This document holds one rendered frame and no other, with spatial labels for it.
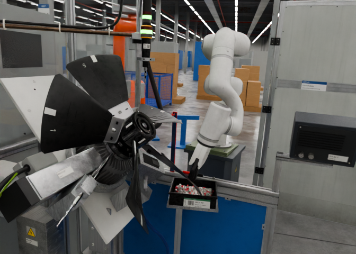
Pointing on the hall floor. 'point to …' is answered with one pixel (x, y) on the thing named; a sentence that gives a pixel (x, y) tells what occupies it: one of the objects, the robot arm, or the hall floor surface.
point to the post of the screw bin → (177, 231)
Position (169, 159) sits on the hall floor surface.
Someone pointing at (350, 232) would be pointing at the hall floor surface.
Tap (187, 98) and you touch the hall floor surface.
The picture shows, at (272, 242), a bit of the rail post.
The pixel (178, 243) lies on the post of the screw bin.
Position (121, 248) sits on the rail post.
